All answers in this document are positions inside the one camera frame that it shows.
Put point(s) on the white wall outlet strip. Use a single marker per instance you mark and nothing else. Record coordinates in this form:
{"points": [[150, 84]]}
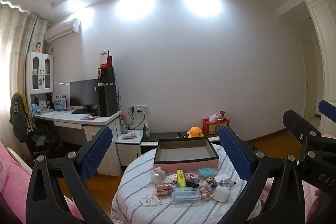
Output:
{"points": [[139, 108]]}

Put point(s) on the teal round case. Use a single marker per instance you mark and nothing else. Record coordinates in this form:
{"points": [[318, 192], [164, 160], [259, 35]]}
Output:
{"points": [[206, 173]]}

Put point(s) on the black computer tower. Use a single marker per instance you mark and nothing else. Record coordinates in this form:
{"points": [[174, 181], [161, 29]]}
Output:
{"points": [[107, 100]]}

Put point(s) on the colourful tape roll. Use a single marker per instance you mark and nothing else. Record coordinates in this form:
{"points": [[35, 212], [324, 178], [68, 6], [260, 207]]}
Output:
{"points": [[191, 176]]}

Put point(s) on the light blue mask packet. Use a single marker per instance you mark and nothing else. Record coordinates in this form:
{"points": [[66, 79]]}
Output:
{"points": [[186, 195]]}

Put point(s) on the colourful snack bag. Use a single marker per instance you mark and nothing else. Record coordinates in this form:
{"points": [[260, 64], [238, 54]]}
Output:
{"points": [[146, 130]]}

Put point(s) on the purple mouse pad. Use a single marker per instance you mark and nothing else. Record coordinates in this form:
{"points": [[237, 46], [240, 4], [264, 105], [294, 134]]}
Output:
{"points": [[85, 118]]}

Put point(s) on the beige curtain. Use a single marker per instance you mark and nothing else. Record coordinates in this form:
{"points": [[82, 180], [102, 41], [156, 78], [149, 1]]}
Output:
{"points": [[13, 56]]}

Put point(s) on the black keyboard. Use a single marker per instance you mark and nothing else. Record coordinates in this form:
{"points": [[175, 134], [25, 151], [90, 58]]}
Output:
{"points": [[80, 111]]}

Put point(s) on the small flat packet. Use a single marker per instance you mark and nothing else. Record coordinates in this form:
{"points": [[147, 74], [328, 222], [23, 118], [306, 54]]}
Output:
{"points": [[129, 135]]}

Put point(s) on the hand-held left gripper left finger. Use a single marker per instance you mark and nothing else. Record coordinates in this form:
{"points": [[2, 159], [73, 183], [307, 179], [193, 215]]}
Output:
{"points": [[95, 153]]}

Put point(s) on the white and pink brick figure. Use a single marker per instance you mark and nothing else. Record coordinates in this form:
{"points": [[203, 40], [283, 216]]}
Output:
{"points": [[172, 178]]}

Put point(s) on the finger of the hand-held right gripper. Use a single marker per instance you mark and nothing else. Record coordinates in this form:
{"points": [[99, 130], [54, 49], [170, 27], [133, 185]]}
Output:
{"points": [[296, 121], [326, 108]]}

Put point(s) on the white round desk ornament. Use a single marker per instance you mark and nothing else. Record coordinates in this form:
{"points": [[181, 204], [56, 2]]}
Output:
{"points": [[99, 72]]}

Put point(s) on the white charger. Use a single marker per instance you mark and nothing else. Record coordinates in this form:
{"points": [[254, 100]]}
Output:
{"points": [[221, 193]]}

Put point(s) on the white desk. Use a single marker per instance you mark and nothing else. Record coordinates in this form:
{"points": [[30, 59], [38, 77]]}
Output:
{"points": [[65, 117]]}

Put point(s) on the black hair clip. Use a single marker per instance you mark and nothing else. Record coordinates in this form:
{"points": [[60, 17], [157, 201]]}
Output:
{"points": [[193, 184]]}

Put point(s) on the small pink doll figure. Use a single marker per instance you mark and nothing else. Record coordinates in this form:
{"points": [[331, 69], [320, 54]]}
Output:
{"points": [[38, 47]]}

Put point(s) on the small glass bottle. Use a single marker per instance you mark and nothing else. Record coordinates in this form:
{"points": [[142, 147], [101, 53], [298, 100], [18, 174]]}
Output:
{"points": [[226, 182]]}

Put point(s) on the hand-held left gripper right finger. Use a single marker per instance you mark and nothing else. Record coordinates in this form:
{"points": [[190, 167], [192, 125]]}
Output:
{"points": [[235, 153]]}

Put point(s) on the rose gold tube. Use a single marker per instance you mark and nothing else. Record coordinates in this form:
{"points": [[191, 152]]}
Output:
{"points": [[163, 189]]}

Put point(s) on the white glass-door cabinet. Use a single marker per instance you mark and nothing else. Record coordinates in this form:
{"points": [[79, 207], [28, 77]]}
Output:
{"points": [[39, 54]]}

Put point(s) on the pink plush toy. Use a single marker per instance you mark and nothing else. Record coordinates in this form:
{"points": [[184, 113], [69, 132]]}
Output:
{"points": [[213, 117]]}

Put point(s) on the person's right hand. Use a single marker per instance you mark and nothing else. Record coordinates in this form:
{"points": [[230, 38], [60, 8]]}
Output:
{"points": [[320, 192]]}

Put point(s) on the black speaker box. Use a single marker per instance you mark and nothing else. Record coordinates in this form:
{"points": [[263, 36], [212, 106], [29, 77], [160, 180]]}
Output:
{"points": [[109, 75]]}

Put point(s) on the white striped quilt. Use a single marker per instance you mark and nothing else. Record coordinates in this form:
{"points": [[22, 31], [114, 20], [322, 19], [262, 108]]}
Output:
{"points": [[136, 187]]}

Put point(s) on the red-capped water bottle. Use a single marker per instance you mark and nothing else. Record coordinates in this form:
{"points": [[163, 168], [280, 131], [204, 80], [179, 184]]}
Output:
{"points": [[124, 124]]}

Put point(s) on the red storage box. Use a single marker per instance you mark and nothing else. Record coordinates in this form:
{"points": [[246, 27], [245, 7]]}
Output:
{"points": [[215, 128]]}

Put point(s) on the blue and white box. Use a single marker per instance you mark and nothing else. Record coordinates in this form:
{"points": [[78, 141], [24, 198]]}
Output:
{"points": [[60, 104]]}

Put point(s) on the black computer monitor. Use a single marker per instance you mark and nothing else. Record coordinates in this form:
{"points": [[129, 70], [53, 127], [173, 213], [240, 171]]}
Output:
{"points": [[84, 92]]}

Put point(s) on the white desk calendar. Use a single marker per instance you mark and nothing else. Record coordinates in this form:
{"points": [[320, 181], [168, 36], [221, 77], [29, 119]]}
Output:
{"points": [[104, 58]]}

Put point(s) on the white round night light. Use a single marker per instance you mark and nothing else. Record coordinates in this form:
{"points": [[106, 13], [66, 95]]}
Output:
{"points": [[157, 175]]}

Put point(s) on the pink blanket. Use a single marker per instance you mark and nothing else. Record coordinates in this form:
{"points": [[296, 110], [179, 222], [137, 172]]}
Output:
{"points": [[13, 174]]}

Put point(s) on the white air conditioner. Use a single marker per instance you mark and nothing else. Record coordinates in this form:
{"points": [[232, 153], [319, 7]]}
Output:
{"points": [[63, 31]]}

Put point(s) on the yellow plush duck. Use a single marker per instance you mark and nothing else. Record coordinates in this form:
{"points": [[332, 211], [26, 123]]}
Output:
{"points": [[195, 132]]}

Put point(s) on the yellow highlighter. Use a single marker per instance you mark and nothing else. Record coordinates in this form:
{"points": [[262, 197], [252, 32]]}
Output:
{"points": [[181, 178]]}

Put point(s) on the pink box with black rim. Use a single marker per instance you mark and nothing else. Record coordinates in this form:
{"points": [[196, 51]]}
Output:
{"points": [[183, 164]]}

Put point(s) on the white nightstand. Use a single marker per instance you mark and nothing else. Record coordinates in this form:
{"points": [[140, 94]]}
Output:
{"points": [[128, 150]]}

